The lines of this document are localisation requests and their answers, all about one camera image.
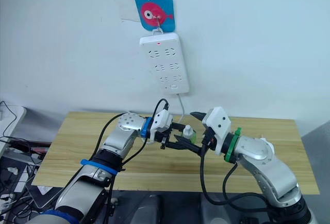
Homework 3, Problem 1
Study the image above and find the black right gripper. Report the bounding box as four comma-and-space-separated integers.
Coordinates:
174, 111, 218, 158

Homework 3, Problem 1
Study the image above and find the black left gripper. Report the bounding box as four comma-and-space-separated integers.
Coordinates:
154, 122, 189, 150

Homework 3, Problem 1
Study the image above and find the green repellent bottle white cap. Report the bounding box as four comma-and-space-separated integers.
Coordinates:
181, 125, 197, 143

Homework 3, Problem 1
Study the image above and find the blue left wrist band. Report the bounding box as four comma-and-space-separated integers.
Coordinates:
141, 117, 153, 139

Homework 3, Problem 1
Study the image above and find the green right wrist band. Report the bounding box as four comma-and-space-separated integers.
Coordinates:
223, 127, 243, 162

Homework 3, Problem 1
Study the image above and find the white power strip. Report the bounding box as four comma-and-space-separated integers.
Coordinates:
139, 32, 190, 95

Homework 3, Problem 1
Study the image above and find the dark grey rounded shape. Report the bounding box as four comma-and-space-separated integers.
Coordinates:
140, 194, 166, 224

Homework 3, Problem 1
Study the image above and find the clear tape piece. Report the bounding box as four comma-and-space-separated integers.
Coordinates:
110, 0, 141, 23

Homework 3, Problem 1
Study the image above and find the grey carbon pattern mat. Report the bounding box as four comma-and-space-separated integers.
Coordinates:
25, 174, 64, 209

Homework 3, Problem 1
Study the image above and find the white side table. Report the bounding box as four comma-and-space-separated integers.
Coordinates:
0, 105, 28, 158

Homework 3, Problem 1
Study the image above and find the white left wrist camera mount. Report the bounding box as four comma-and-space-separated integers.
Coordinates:
150, 109, 174, 143

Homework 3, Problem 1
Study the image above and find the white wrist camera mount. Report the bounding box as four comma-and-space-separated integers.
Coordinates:
202, 107, 232, 157
150, 109, 174, 143

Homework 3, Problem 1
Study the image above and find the white power strip cord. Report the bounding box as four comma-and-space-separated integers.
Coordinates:
171, 93, 187, 126

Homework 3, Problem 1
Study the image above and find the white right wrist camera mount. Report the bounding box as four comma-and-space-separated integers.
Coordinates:
202, 107, 232, 157

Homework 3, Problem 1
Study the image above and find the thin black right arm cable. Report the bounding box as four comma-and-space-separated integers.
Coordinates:
222, 163, 269, 211

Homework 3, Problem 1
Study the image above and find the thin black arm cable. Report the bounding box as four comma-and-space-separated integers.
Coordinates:
222, 163, 269, 211
94, 112, 129, 155

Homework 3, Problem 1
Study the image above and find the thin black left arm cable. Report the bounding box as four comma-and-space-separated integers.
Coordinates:
94, 112, 129, 155

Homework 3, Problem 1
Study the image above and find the blue left forearm strap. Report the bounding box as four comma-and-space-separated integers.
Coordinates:
80, 158, 119, 176

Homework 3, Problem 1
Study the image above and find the metal wire hook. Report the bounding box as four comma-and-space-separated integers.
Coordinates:
152, 14, 164, 33

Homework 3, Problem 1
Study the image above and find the blue fish wall hook sticker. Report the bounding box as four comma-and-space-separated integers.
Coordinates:
134, 0, 177, 33

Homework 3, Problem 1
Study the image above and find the blue left upper arm strap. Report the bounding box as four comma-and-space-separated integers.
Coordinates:
38, 209, 78, 224

